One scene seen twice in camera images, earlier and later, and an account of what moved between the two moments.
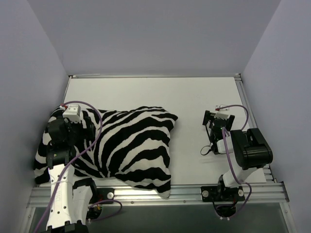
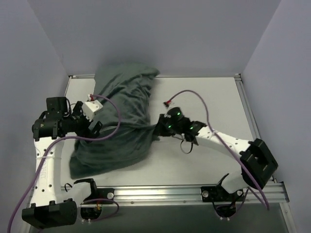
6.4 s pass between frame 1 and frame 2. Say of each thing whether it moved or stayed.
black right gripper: moved
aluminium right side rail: stayed
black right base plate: stayed
